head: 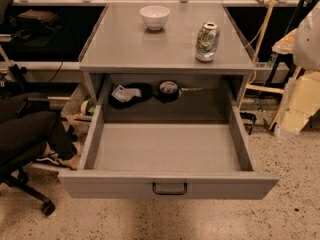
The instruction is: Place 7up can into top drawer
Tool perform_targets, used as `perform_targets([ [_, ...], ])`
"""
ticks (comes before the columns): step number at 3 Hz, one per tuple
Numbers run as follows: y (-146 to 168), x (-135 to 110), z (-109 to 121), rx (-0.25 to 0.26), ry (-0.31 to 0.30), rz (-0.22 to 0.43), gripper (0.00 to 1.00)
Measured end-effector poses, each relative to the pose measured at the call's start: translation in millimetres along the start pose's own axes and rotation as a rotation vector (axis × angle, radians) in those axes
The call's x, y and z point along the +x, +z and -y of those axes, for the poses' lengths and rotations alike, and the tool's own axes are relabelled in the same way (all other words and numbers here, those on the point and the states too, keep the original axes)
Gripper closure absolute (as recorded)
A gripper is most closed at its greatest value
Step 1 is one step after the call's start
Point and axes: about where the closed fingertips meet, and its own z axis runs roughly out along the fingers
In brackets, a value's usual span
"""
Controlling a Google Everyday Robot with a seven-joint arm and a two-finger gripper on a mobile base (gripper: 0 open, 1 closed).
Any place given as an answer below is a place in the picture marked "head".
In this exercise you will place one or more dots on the grey open top drawer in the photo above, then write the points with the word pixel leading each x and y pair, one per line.
pixel 199 140

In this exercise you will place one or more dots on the black drawer handle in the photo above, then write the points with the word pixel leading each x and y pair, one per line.
pixel 170 189

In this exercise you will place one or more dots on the white ceramic bowl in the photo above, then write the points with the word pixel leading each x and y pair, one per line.
pixel 155 17

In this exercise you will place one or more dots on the black box on shelf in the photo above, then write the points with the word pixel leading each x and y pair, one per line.
pixel 37 18

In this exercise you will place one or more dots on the black and white sneaker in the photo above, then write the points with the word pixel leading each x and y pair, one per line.
pixel 53 159

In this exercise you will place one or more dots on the grey cabinet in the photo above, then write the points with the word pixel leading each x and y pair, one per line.
pixel 123 50

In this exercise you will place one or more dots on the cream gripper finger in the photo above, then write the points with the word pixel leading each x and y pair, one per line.
pixel 300 102

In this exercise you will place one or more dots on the black cloth with paper card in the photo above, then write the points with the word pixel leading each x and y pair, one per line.
pixel 125 96

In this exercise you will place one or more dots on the black office chair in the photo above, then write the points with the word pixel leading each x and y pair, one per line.
pixel 13 175

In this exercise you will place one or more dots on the seated person in black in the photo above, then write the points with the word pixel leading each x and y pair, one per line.
pixel 26 120

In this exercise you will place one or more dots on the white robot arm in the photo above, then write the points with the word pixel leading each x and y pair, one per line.
pixel 306 49

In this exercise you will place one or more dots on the green 7up soda can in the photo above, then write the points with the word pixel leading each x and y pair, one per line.
pixel 207 41

